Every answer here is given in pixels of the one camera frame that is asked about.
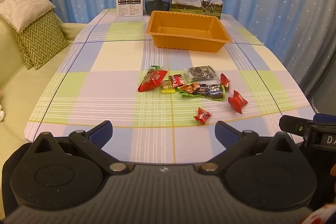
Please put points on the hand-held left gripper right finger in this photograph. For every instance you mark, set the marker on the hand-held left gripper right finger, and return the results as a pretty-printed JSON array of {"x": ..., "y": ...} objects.
[{"x": 225, "y": 133}]

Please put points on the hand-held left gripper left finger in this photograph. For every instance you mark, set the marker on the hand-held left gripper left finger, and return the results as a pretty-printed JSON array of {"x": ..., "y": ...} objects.
[{"x": 101, "y": 133}]

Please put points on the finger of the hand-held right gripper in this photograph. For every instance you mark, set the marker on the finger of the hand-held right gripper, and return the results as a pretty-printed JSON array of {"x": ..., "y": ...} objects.
[
  {"x": 325, "y": 117},
  {"x": 294, "y": 125}
]

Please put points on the red candy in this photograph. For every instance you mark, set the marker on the red candy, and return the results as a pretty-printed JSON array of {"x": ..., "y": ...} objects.
[
  {"x": 237, "y": 101},
  {"x": 225, "y": 81},
  {"x": 202, "y": 116}
]

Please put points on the green black snack packet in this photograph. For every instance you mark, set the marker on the green black snack packet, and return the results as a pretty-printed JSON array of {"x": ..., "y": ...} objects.
[{"x": 207, "y": 91}]

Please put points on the clear grey snack packet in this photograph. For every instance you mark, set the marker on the clear grey snack packet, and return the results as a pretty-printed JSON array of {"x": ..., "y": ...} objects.
[{"x": 199, "y": 72}]

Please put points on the small red snack packet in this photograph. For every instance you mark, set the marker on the small red snack packet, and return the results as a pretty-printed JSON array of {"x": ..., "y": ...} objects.
[{"x": 177, "y": 80}]

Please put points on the large red snack packet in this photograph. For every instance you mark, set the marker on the large red snack packet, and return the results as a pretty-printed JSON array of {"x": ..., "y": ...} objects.
[{"x": 152, "y": 81}]

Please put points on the yellow green candy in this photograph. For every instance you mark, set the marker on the yellow green candy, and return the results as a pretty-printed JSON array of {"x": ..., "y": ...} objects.
[{"x": 167, "y": 86}]

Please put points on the orange plastic tray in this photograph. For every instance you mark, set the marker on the orange plastic tray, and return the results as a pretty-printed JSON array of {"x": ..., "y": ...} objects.
[{"x": 189, "y": 19}]

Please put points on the person's right hand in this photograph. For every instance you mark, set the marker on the person's right hand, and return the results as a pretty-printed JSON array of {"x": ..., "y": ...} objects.
[{"x": 334, "y": 170}]

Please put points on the red white printed cloth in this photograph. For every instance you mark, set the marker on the red white printed cloth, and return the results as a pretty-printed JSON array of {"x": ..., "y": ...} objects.
[{"x": 321, "y": 214}]

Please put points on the green zigzag pillow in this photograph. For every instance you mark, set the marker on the green zigzag pillow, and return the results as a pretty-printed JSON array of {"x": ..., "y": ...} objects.
[{"x": 42, "y": 40}]

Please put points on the beige pillow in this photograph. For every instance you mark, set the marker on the beige pillow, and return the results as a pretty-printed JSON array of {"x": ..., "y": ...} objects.
[{"x": 23, "y": 7}]

